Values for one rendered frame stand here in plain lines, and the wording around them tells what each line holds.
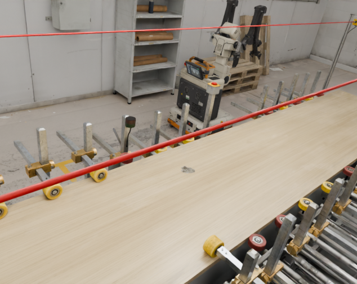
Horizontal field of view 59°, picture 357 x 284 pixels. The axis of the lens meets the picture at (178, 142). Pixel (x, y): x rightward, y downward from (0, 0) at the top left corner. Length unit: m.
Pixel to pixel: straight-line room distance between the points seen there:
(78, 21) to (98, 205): 3.07
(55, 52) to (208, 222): 3.47
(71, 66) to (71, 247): 3.52
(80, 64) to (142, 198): 3.33
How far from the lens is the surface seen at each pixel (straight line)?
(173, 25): 5.22
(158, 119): 2.08
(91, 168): 0.41
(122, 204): 1.63
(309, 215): 1.59
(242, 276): 1.32
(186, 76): 3.99
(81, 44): 4.69
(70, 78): 4.75
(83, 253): 1.43
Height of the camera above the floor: 1.99
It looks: 30 degrees down
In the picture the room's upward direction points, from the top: 9 degrees clockwise
